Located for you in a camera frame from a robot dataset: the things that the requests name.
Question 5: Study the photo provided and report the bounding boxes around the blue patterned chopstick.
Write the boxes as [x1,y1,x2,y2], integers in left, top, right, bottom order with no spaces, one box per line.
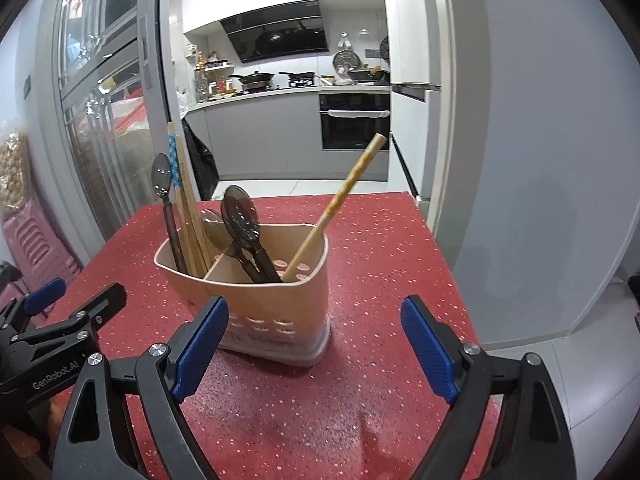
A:
[167,122,200,278]

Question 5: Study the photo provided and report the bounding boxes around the stacked pink plastic stools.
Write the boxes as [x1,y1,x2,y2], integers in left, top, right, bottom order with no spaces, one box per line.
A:
[1,200,80,307]

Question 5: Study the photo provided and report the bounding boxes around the plain wooden chopstick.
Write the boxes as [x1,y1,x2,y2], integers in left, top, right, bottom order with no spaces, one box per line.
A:
[174,125,213,278]

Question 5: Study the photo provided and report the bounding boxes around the pink utensil holder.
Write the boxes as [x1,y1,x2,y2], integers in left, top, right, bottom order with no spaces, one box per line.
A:
[154,237,331,367]

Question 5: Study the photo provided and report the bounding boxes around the bag of round snacks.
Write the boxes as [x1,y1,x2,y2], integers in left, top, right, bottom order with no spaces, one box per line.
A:
[0,131,32,219]

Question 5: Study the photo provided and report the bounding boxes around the black garbage bag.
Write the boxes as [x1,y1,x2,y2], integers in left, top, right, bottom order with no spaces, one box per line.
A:
[181,118,220,200]

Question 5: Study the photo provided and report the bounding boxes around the yellow patterned chopstick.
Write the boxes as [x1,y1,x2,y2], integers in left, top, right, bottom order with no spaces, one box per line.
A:
[282,133,387,282]

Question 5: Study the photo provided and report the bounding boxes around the grey kitchen cabinets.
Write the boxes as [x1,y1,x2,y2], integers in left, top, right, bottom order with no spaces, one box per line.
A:
[186,86,390,180]

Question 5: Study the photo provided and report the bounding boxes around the built-in black oven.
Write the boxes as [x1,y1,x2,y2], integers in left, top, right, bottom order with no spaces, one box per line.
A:
[319,93,390,150]

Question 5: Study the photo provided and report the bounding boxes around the white refrigerator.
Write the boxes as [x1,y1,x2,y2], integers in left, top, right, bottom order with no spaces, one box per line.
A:
[385,0,448,216]

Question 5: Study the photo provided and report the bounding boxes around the glass display cabinet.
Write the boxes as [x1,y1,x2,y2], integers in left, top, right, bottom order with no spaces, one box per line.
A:
[53,0,180,245]

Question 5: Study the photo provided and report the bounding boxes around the black wok on stove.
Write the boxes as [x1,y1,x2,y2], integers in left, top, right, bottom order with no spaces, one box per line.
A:
[230,72,274,92]

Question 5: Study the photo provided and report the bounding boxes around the black range hood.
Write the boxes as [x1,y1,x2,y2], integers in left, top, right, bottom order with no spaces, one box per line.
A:
[220,0,329,63]

